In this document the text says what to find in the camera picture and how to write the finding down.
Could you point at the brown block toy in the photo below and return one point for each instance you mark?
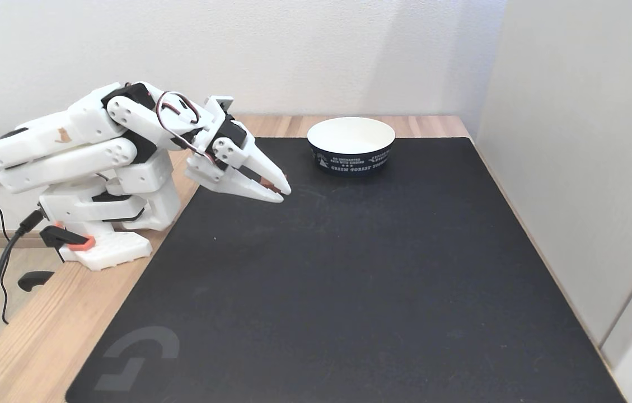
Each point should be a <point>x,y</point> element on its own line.
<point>267,183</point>

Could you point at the black and orange clamp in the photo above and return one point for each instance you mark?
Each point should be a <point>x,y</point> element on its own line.
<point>64,238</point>

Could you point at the black desk mat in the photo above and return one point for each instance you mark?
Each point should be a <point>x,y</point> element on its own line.
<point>360,280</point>

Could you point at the white and navy paper bowl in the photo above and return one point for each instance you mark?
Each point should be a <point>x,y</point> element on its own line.
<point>350,143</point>

